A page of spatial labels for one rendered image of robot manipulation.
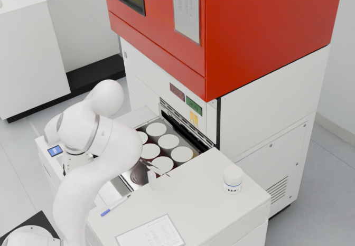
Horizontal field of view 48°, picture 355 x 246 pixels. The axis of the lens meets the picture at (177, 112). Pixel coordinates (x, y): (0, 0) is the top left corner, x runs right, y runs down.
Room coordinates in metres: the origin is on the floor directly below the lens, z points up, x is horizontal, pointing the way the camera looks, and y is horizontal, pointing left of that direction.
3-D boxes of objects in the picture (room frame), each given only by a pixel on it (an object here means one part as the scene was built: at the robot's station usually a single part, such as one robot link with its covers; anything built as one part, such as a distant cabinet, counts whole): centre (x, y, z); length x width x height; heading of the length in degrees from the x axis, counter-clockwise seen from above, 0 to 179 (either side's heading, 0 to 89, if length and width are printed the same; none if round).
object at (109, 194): (1.17, 0.35, 0.87); 0.36 x 0.08 x 0.03; 33
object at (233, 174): (1.03, -0.20, 1.01); 0.07 x 0.07 x 0.10
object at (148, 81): (1.61, 0.06, 1.02); 0.82 x 0.03 x 0.40; 33
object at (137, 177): (1.33, 0.14, 0.90); 0.34 x 0.34 x 0.01; 33
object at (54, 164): (1.19, 0.48, 0.89); 0.55 x 0.09 x 0.14; 33
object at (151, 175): (1.06, 0.10, 1.03); 0.06 x 0.04 x 0.13; 123
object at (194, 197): (0.95, 0.01, 0.89); 0.62 x 0.35 x 0.14; 123
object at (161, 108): (1.46, -0.03, 0.89); 0.44 x 0.02 x 0.10; 33
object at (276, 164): (1.80, -0.23, 0.41); 0.82 x 0.71 x 0.82; 33
